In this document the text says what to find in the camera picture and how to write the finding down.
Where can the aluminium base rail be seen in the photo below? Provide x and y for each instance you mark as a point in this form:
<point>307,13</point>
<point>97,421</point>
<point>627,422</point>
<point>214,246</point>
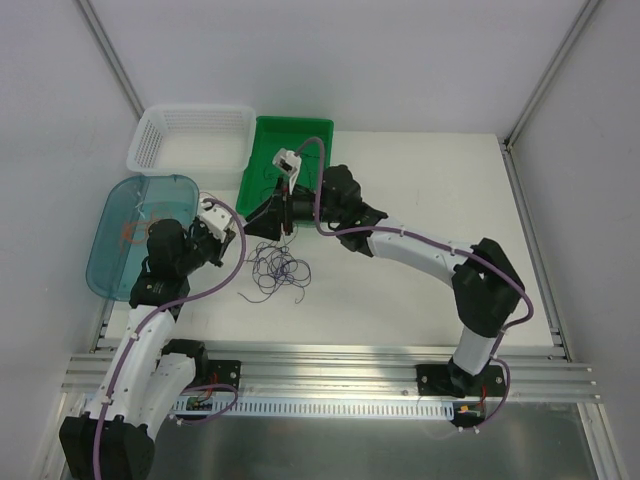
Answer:
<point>538,374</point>

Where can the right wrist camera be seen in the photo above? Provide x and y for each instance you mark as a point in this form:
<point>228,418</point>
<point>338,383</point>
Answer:
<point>289,163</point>

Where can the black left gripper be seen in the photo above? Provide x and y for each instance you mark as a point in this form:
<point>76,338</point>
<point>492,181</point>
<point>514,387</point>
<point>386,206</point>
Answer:
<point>220,245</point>

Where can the white perforated plastic basket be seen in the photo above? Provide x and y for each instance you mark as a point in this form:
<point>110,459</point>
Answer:
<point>192,139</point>

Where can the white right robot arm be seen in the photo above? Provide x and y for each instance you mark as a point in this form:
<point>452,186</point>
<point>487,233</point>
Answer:
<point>485,285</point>

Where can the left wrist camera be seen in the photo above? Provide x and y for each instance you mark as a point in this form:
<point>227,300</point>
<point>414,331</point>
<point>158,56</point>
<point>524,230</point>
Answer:
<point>217,219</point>

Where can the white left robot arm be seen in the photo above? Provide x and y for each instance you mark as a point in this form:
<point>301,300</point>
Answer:
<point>114,437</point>

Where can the white slotted cable duct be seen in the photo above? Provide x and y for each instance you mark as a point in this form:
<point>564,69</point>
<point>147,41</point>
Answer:
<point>403,408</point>

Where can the teal transparent plastic bin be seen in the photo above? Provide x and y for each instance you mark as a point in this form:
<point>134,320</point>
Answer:
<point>132,206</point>

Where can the green plastic tray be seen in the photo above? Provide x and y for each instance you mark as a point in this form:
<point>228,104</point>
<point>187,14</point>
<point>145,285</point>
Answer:
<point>272,134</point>

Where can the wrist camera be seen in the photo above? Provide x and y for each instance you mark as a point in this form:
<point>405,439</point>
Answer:
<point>289,163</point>
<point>217,219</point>

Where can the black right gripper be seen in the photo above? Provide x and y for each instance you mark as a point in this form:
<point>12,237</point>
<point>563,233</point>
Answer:
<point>284,215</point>

